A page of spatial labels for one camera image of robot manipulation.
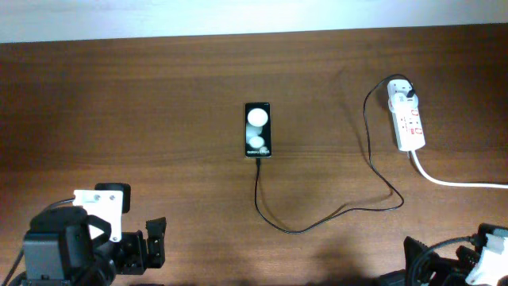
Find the black smartphone with white circles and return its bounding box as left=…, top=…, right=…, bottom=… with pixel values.
left=244, top=102, right=272, bottom=158

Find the black charging cable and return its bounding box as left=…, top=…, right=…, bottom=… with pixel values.
left=253, top=73, right=417, bottom=235

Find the white power strip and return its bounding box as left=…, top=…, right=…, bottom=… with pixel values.
left=391, top=107, right=425, bottom=152

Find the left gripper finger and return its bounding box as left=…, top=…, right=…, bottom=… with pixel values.
left=146, top=217, right=167, bottom=242
left=147, top=238, right=165, bottom=269

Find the white charger plug adapter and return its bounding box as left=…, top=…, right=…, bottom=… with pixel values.
left=387, top=79, right=419, bottom=113

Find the white power strip cord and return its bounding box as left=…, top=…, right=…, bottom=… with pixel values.
left=408, top=149, right=508, bottom=189

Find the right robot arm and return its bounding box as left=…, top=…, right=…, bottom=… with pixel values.
left=374, top=223, right=507, bottom=286

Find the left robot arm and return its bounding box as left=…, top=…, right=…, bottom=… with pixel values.
left=6, top=207, right=167, bottom=286

